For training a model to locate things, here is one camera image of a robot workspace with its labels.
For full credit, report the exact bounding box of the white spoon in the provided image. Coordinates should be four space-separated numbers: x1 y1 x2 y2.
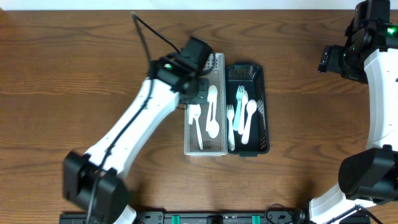
206 100 220 139
206 85 218 133
188 104 201 124
190 105 203 150
241 100 257 144

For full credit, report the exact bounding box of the white plastic fork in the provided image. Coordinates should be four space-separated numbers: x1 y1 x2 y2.
227 105 235 151

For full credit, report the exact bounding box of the mint green plastic fork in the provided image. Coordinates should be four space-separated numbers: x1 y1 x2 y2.
233 85 244 131

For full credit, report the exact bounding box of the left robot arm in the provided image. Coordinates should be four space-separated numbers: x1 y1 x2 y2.
63 37 215 223

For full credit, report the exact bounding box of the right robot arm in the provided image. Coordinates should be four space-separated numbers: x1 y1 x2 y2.
300 0 397 223

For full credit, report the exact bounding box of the translucent white plastic basket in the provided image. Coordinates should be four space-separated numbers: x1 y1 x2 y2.
184 53 228 157

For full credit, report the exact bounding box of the dark green plastic basket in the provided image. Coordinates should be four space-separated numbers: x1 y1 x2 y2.
225 62 270 157

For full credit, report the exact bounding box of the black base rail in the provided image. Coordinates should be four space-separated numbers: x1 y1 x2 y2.
58 203 371 224

